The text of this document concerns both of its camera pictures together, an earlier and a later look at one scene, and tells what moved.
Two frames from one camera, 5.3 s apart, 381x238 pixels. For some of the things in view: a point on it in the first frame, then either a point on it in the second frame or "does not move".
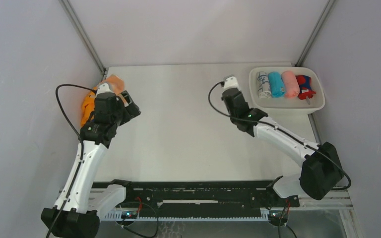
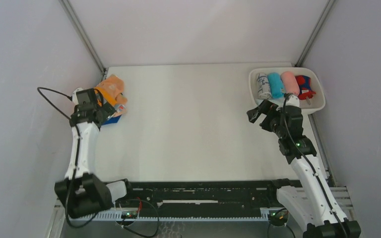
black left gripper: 130,111 to 106,110
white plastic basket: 316,102 does not move
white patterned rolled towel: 264,90 does not move
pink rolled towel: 291,89 does not move
